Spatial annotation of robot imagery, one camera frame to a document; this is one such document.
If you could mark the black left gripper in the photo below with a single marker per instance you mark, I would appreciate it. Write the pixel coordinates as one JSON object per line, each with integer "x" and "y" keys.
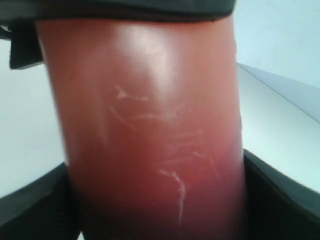
{"x": 25, "y": 51}

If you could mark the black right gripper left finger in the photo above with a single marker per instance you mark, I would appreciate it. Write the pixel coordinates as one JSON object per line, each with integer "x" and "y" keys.
{"x": 41, "y": 210}

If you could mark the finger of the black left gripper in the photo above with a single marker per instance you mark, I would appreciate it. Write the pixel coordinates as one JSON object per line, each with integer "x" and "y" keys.
{"x": 13, "y": 11}

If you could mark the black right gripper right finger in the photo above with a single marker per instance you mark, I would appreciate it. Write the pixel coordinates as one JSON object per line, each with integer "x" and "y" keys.
{"x": 278, "y": 207}

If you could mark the red sauce squeeze bottle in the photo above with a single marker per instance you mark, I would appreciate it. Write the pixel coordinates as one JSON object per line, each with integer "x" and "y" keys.
{"x": 151, "y": 124}

